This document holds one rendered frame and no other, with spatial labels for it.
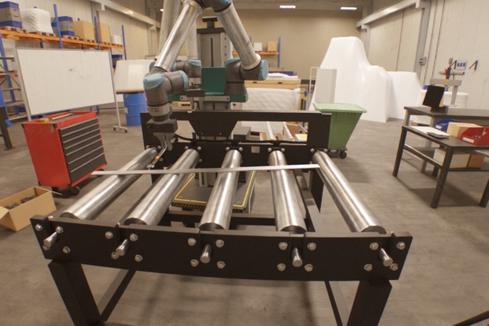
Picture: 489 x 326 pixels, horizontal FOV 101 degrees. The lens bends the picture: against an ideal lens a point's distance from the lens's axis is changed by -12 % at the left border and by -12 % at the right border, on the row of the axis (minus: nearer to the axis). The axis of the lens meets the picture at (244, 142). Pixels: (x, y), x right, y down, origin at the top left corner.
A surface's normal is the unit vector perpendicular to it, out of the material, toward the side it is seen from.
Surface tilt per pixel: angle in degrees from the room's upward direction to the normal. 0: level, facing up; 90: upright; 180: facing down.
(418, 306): 0
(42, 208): 90
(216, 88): 90
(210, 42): 90
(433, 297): 0
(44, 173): 90
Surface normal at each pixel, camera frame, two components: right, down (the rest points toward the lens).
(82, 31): -0.06, 0.30
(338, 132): -0.20, 0.47
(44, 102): 0.89, 0.14
